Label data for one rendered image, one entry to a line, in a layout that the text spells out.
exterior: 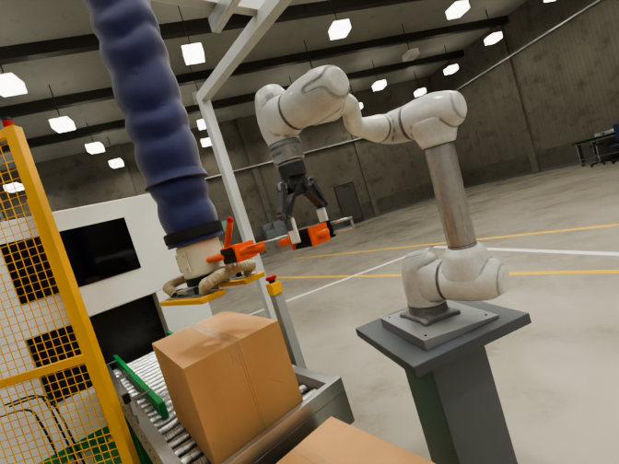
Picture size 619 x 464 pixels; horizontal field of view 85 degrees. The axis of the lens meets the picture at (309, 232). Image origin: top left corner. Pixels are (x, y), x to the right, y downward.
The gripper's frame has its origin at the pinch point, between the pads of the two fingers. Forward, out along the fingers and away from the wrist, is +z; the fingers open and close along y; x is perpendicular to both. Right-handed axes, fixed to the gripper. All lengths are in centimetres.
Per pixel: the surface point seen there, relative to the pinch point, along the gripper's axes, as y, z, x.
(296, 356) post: -54, 74, -90
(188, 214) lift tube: 6, -18, -50
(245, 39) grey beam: -177, -186, -171
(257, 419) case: 5, 64, -51
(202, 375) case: 19, 38, -54
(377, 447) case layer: -7, 74, -7
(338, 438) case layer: -6, 74, -22
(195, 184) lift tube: 1, -28, -48
